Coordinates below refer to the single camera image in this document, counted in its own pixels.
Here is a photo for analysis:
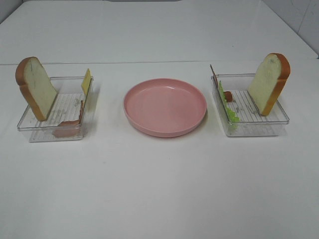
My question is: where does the left clear plastic container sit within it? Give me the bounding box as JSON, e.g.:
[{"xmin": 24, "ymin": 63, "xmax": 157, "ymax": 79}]
[{"xmin": 17, "ymin": 76, "xmax": 96, "ymax": 142}]

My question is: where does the green lettuce leaf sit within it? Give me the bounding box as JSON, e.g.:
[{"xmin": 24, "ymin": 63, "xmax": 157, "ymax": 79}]
[{"xmin": 219, "ymin": 81, "xmax": 240, "ymax": 130}]

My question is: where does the bacon strip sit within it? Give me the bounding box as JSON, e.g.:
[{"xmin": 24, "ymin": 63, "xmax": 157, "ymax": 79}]
[
  {"xmin": 53, "ymin": 100, "xmax": 84, "ymax": 138},
  {"xmin": 210, "ymin": 64, "xmax": 233, "ymax": 103}
]

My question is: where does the clear plastic container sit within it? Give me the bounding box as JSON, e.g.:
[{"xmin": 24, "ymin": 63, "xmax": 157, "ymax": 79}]
[
  {"xmin": 17, "ymin": 76, "xmax": 96, "ymax": 142},
  {"xmin": 211, "ymin": 73, "xmax": 290, "ymax": 137}
]

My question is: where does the bread slice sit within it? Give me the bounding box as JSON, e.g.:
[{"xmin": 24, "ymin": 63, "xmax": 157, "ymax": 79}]
[
  {"xmin": 248, "ymin": 53, "xmax": 291, "ymax": 116},
  {"xmin": 15, "ymin": 57, "xmax": 57, "ymax": 121}
]

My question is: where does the yellow cheese slice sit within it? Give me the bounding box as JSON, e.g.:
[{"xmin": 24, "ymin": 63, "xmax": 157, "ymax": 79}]
[{"xmin": 81, "ymin": 68, "xmax": 92, "ymax": 108}]

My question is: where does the pink round plate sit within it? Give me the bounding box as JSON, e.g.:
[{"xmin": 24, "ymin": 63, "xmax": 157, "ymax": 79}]
[{"xmin": 123, "ymin": 78, "xmax": 207, "ymax": 137}]

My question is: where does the right clear plastic container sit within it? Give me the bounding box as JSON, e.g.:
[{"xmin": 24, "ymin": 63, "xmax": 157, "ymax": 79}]
[{"xmin": 211, "ymin": 73, "xmax": 290, "ymax": 137}]

